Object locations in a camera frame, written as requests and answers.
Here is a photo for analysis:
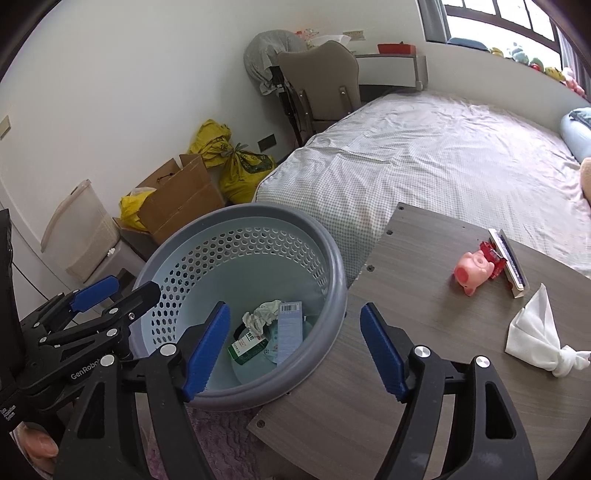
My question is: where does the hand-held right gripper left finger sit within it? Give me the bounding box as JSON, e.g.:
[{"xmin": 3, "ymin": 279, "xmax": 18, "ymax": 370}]
[{"xmin": 54, "ymin": 301, "xmax": 232, "ymax": 480}]

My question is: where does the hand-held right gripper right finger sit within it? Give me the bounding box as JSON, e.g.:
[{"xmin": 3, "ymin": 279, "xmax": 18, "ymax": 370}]
[{"xmin": 360, "ymin": 302, "xmax": 539, "ymax": 480}]

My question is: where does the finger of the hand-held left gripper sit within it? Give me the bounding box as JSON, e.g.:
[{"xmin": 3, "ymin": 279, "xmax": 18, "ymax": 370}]
[
  {"xmin": 39, "ymin": 281, "xmax": 162, "ymax": 365},
  {"xmin": 18, "ymin": 275, "xmax": 120, "ymax": 342}
]

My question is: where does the pale blue barcode box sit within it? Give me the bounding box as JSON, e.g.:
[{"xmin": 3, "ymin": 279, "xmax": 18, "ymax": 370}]
[{"xmin": 276, "ymin": 301, "xmax": 305, "ymax": 365}]

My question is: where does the grey perforated plastic basket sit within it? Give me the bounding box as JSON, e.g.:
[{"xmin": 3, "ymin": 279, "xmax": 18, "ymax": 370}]
[{"xmin": 131, "ymin": 203, "xmax": 348, "ymax": 412}]

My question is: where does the person's left hand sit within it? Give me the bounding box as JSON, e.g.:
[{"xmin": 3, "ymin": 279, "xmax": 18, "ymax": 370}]
[{"xmin": 14, "ymin": 422, "xmax": 60, "ymax": 478}]

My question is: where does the green white medicine box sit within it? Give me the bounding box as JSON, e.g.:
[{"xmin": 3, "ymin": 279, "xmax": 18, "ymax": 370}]
[{"xmin": 227, "ymin": 330, "xmax": 269, "ymax": 366}]

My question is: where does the translucent plastic storage bin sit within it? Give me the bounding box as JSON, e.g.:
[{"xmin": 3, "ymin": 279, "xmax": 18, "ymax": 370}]
[{"xmin": 41, "ymin": 179, "xmax": 122, "ymax": 283}]

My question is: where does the light blue wipes packet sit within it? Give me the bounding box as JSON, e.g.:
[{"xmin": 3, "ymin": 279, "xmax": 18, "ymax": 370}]
[{"xmin": 263, "ymin": 316, "xmax": 315, "ymax": 365}]

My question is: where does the yellow plastic bag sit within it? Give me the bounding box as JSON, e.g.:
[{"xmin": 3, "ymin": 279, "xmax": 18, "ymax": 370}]
[{"xmin": 120, "ymin": 187, "xmax": 158, "ymax": 232}]

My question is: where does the pink fluffy rug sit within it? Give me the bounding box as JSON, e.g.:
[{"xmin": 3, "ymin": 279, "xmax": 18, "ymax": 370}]
[{"xmin": 139, "ymin": 401, "xmax": 287, "ymax": 480}]

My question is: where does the brown cardboard box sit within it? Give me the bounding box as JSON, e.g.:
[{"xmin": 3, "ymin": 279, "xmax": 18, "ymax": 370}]
[{"xmin": 134, "ymin": 154, "xmax": 227, "ymax": 245}]

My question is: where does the red snack wrapper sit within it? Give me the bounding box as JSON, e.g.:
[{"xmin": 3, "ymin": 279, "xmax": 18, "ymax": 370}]
[{"xmin": 479, "ymin": 241, "xmax": 509, "ymax": 281}]

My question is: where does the twisted white tissue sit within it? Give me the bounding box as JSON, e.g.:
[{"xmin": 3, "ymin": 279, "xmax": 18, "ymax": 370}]
[{"xmin": 505, "ymin": 283, "xmax": 591, "ymax": 378}]

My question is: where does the long white dark box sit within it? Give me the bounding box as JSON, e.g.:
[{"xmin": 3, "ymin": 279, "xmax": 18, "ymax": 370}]
[{"xmin": 488, "ymin": 228, "xmax": 528, "ymax": 299}]

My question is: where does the large yellow sack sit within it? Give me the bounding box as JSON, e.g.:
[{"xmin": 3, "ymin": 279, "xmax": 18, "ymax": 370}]
[{"xmin": 218, "ymin": 147, "xmax": 277, "ymax": 204}]

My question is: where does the small yellow sack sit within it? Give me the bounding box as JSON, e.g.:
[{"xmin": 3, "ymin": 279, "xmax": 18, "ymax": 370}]
[{"xmin": 187, "ymin": 119, "xmax": 232, "ymax": 168}]

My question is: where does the bed with grey checked sheet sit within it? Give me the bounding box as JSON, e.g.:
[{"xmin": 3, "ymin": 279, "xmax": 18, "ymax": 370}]
[{"xmin": 255, "ymin": 90, "xmax": 591, "ymax": 278}]

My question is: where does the black standing fan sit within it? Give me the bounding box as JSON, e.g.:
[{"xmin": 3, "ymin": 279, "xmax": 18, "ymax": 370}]
[{"xmin": 270, "ymin": 65, "xmax": 305, "ymax": 148}]

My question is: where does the covered standing fan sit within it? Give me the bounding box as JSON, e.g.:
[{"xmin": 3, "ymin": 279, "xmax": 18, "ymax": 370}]
[{"xmin": 244, "ymin": 28, "xmax": 308, "ymax": 95}]

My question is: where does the beige chair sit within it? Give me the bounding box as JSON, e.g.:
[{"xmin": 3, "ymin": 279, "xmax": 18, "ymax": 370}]
[{"xmin": 277, "ymin": 41, "xmax": 362, "ymax": 134}]

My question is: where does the light blue pillow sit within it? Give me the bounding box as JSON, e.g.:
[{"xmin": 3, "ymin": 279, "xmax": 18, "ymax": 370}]
[{"xmin": 560, "ymin": 107, "xmax": 591, "ymax": 162}]

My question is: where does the white container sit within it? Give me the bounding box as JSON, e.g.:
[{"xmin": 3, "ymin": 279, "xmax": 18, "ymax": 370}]
[{"xmin": 307, "ymin": 33, "xmax": 352, "ymax": 49}]

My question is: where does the row of plush toys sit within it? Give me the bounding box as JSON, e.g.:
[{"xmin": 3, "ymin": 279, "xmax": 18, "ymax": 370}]
[{"xmin": 489, "ymin": 44, "xmax": 589, "ymax": 95}]

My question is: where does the grey curtain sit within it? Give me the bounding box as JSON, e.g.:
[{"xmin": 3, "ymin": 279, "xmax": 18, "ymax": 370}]
[
  {"xmin": 556, "ymin": 28, "xmax": 587, "ymax": 93},
  {"xmin": 418, "ymin": 0, "xmax": 451, "ymax": 43}
]

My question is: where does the dark framed window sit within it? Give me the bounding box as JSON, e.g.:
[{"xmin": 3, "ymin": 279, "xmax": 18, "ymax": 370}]
[{"xmin": 418, "ymin": 0, "xmax": 568, "ymax": 47}]

